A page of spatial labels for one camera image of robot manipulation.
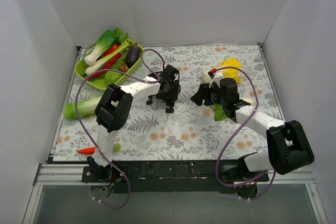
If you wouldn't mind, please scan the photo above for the floral patterned table mat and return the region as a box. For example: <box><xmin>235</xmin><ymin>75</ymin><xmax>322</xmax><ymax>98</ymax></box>
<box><xmin>51</xmin><ymin>44</ymin><xmax>295</xmax><ymax>161</ymax></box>

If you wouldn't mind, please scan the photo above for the yellow napa cabbage toy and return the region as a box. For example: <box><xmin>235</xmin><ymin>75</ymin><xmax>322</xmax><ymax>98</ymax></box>
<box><xmin>201</xmin><ymin>58</ymin><xmax>242</xmax><ymax>84</ymax></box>

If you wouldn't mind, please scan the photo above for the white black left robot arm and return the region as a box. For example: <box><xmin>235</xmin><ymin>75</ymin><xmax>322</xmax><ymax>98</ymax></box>
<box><xmin>87</xmin><ymin>65</ymin><xmax>181</xmax><ymax>182</ymax></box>

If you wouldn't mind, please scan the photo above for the purple eggplant toy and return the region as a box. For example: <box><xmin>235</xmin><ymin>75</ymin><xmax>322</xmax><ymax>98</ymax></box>
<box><xmin>125</xmin><ymin>44</ymin><xmax>139</xmax><ymax>68</ymax></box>

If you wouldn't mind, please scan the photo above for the white radish toy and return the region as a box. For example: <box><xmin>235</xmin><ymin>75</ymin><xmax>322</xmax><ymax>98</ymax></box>
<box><xmin>212</xmin><ymin>98</ymin><xmax>256</xmax><ymax>122</ymax></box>

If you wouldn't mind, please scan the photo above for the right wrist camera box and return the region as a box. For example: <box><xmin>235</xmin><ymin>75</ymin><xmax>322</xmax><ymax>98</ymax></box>
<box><xmin>208</xmin><ymin>69</ymin><xmax>224</xmax><ymax>87</ymax></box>

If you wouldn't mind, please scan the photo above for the green bok choy toy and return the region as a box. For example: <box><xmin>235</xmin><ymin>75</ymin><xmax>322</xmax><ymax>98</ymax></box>
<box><xmin>84</xmin><ymin>30</ymin><xmax>119</xmax><ymax>66</ymax></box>

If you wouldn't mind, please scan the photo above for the green napa cabbage toy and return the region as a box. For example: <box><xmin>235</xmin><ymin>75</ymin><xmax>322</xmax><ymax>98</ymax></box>
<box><xmin>62</xmin><ymin>97</ymin><xmax>101</xmax><ymax>120</ymax></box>

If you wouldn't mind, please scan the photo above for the orange carrot toy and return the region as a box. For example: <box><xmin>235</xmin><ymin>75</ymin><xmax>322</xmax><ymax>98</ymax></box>
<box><xmin>77</xmin><ymin>143</ymin><xmax>121</xmax><ymax>155</ymax></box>

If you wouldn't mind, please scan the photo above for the brown kiwi toy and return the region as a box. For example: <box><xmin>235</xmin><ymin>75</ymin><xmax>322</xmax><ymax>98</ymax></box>
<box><xmin>119</xmin><ymin>63</ymin><xmax>129</xmax><ymax>73</ymax></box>

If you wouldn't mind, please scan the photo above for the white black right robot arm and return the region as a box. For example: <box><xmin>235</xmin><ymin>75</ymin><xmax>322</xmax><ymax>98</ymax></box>
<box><xmin>191</xmin><ymin>78</ymin><xmax>314</xmax><ymax>181</ymax></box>

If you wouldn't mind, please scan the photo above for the green round cabbage toy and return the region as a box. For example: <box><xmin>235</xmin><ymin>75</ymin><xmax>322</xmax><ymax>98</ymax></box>
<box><xmin>104</xmin><ymin>71</ymin><xmax>122</xmax><ymax>85</ymax></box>

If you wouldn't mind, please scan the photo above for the black headed key bunch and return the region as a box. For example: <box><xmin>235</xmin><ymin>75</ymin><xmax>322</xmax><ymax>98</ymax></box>
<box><xmin>146</xmin><ymin>100</ymin><xmax>155</xmax><ymax>109</ymax></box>

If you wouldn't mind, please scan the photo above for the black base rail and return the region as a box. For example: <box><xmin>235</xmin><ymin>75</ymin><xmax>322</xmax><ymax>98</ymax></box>
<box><xmin>81</xmin><ymin>158</ymin><xmax>257</xmax><ymax>194</ymax></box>

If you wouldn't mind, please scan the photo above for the green plastic tray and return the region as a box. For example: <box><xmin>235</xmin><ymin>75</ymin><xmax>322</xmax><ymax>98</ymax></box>
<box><xmin>75</xmin><ymin>42</ymin><xmax>145</xmax><ymax>93</ymax></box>

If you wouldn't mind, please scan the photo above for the red chili pepper toy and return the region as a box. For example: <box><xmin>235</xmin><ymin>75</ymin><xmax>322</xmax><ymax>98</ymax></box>
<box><xmin>89</xmin><ymin>44</ymin><xmax>122</xmax><ymax>80</ymax></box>

